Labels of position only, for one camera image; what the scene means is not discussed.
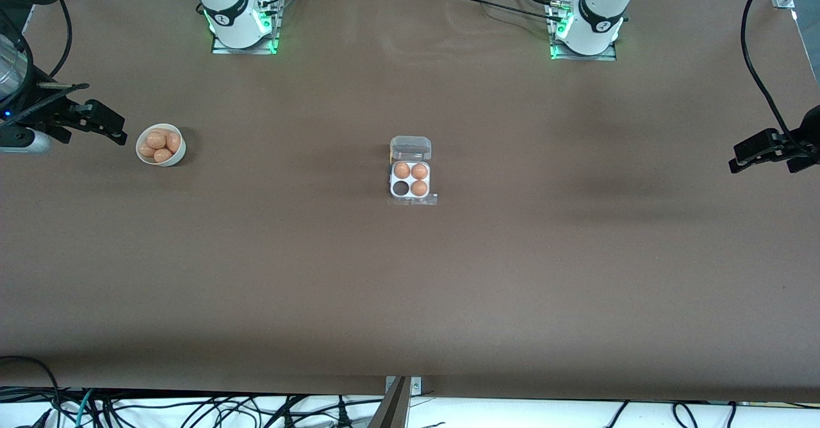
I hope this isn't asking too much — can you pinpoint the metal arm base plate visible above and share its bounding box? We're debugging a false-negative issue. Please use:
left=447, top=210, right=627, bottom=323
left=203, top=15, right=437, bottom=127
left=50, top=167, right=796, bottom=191
left=548, top=2, right=618, bottom=62
left=211, top=0, right=281, bottom=56

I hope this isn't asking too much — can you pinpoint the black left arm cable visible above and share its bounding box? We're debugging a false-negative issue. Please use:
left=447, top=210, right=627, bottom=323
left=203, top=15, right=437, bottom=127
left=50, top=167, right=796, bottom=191
left=740, top=0, right=820, bottom=156

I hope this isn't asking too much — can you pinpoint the small metal bracket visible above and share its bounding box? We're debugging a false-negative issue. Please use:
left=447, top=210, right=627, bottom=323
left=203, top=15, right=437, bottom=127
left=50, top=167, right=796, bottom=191
left=384, top=376, right=423, bottom=395

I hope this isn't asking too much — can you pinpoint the teal cable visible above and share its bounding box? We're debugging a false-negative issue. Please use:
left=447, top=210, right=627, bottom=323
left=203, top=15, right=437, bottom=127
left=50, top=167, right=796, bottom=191
left=74, top=388, right=98, bottom=428

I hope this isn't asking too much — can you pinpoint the dark metal strut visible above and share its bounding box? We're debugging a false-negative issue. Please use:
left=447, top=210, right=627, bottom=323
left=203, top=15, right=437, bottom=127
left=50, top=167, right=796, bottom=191
left=367, top=377, right=411, bottom=428

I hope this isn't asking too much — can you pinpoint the white round bowl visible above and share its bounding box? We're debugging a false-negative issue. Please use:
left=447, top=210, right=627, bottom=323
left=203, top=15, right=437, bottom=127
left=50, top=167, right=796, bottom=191
left=136, top=124, right=187, bottom=167

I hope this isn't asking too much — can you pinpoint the clear plastic egg carton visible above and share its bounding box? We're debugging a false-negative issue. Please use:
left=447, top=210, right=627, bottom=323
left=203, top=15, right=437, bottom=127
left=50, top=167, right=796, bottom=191
left=388, top=135, right=434, bottom=202

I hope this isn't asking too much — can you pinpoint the black looped cable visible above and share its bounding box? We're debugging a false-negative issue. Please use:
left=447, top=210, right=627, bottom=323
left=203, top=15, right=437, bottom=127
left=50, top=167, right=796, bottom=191
left=0, top=355, right=63, bottom=428

